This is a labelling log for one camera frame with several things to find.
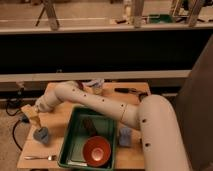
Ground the silver fork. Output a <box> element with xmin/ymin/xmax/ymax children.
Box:
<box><xmin>24</xmin><ymin>155</ymin><xmax>57</xmax><ymax>161</ymax></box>

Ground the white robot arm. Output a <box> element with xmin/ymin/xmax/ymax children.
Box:
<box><xmin>35</xmin><ymin>81</ymin><xmax>190</xmax><ymax>171</ymax></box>

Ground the green plastic tray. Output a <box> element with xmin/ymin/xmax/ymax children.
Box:
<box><xmin>58</xmin><ymin>106</ymin><xmax>117</xmax><ymax>171</ymax></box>

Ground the orange bowl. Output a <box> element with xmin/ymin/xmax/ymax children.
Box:
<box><xmin>82</xmin><ymin>136</ymin><xmax>111</xmax><ymax>167</ymax></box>

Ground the small jar with lid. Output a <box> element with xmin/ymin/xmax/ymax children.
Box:
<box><xmin>87</xmin><ymin>79</ymin><xmax>104</xmax><ymax>95</ymax></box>

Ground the black cable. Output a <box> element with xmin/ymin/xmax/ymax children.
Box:
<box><xmin>12</xmin><ymin>119</ymin><xmax>26</xmax><ymax>152</ymax></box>

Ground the clear blue plastic cup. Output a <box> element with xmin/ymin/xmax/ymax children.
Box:
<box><xmin>33</xmin><ymin>127</ymin><xmax>49</xmax><ymax>144</ymax></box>

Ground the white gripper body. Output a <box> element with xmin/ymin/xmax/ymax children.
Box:
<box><xmin>35</xmin><ymin>99</ymin><xmax>53</xmax><ymax>112</ymax></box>

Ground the blue sponge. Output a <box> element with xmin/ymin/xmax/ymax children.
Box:
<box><xmin>119</xmin><ymin>127</ymin><xmax>132</xmax><ymax>147</ymax></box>

